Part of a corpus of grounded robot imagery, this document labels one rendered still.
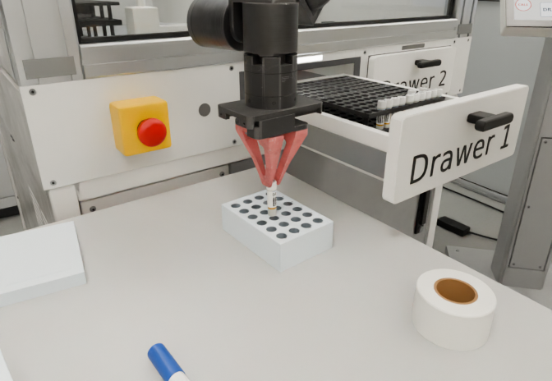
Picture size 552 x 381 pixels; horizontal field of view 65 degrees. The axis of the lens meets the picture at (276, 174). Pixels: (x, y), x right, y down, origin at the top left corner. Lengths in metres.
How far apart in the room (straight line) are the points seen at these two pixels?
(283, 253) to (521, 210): 1.30
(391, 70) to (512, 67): 1.54
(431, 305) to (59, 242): 0.42
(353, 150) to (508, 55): 1.95
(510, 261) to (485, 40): 1.21
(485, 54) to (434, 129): 2.00
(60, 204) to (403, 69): 0.73
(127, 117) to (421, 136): 0.38
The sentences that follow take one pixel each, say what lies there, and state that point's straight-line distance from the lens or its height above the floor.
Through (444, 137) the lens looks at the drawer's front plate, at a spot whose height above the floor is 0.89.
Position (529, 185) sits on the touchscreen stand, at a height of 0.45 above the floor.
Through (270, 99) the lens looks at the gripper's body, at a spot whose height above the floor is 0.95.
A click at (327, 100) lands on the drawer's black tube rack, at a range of 0.68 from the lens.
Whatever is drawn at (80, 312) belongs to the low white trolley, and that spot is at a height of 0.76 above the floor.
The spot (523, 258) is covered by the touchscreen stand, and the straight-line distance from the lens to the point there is 1.81.
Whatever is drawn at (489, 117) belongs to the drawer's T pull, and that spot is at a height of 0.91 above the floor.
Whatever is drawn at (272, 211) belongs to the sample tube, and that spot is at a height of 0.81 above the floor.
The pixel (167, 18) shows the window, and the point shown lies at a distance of 0.70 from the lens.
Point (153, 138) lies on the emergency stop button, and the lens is 0.62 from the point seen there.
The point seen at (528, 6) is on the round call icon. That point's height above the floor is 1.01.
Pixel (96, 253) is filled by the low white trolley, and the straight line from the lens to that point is 0.58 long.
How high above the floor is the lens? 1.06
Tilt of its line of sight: 23 degrees down
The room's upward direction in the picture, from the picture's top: straight up
